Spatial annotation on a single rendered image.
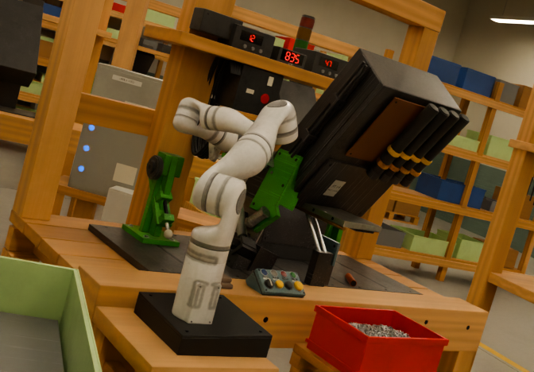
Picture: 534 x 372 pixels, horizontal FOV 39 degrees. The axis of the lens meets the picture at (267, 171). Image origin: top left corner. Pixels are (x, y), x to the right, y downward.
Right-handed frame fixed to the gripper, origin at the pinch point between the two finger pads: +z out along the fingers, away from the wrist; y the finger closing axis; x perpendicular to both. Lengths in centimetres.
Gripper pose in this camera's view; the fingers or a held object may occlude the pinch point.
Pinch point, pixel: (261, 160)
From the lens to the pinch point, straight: 236.7
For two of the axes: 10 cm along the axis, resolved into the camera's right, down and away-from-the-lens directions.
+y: -0.5, -8.1, 5.9
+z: 6.8, 4.0, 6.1
